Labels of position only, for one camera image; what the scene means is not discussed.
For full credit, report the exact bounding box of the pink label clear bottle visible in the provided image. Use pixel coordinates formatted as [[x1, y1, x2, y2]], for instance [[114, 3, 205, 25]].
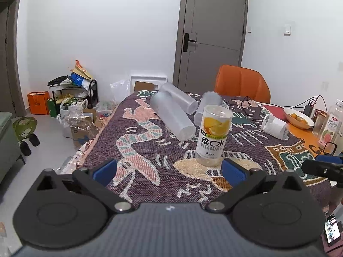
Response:
[[318, 99, 343, 151]]

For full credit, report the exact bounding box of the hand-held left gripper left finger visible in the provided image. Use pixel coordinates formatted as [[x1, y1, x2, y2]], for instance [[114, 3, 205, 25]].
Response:
[[35, 159, 135, 214]]

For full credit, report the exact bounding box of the orange paper bag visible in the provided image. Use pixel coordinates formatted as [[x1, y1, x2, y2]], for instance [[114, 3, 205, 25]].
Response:
[[27, 91, 51, 115]]

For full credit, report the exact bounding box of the clear drinking glass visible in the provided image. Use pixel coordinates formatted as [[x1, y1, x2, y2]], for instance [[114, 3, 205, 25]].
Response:
[[312, 114, 329, 137]]

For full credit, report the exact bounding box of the black door lock handle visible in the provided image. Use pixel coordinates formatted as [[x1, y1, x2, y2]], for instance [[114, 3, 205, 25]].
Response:
[[182, 33, 197, 53]]

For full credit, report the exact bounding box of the green paper bag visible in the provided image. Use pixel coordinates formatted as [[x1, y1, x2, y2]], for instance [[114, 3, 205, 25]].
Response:
[[47, 99, 61, 118]]

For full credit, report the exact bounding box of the open cardboard box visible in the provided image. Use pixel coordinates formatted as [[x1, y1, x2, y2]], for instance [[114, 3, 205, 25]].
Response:
[[70, 108, 100, 148]]

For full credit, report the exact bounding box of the black shoe rack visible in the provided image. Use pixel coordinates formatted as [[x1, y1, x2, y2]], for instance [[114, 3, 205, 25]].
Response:
[[51, 79, 98, 109]]

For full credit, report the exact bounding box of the green frog stool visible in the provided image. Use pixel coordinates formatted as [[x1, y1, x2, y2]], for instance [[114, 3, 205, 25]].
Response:
[[12, 116, 41, 157]]

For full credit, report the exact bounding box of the white bowl of oranges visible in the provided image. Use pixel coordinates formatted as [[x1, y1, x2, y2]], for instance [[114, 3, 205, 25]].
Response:
[[283, 108, 316, 129]]

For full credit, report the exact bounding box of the orange chair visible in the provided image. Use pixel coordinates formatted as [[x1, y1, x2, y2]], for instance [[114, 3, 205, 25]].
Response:
[[214, 65, 271, 104]]

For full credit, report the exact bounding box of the smartphone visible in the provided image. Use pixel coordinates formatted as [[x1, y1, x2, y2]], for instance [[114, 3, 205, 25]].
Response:
[[324, 214, 343, 247]]

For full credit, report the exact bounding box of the white foam box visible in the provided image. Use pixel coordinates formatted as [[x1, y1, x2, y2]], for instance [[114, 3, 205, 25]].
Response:
[[130, 71, 168, 87]]

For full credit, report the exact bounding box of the brown cardboard piece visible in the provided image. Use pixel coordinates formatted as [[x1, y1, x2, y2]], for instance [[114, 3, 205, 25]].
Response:
[[134, 81, 159, 93]]

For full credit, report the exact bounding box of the large frosted plastic cup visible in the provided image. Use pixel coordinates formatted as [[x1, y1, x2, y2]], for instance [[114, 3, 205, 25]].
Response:
[[149, 91, 197, 141]]

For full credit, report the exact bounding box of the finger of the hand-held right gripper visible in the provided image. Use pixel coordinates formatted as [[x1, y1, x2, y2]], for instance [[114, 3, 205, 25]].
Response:
[[301, 159, 343, 188], [314, 141, 343, 164]]

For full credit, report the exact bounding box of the printed woven blanket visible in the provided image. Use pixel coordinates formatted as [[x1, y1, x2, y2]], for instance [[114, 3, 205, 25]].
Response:
[[80, 89, 333, 215]]

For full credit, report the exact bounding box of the red folder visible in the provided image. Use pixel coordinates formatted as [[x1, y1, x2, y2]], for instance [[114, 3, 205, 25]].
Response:
[[261, 103, 288, 122]]

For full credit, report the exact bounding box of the white label clear cup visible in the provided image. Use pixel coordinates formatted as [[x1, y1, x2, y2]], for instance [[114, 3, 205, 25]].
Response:
[[261, 114, 289, 140]]

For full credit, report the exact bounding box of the vitamin C water bottle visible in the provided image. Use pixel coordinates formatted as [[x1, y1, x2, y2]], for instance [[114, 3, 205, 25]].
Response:
[[195, 105, 233, 167]]

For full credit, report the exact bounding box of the clear plastic bag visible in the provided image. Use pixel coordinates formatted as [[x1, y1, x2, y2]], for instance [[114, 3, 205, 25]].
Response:
[[109, 79, 132, 105]]

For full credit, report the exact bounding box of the grey door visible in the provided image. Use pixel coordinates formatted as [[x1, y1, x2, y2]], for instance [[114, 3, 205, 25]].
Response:
[[173, 0, 250, 93]]

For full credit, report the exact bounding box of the dark wooden door frame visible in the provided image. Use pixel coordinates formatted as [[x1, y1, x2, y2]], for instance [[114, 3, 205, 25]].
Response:
[[0, 0, 27, 117]]

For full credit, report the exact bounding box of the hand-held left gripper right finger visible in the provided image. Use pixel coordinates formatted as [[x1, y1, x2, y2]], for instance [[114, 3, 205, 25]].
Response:
[[205, 158, 306, 213]]

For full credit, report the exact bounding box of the black cable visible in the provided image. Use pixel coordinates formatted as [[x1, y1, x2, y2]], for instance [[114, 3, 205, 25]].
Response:
[[241, 96, 258, 109]]

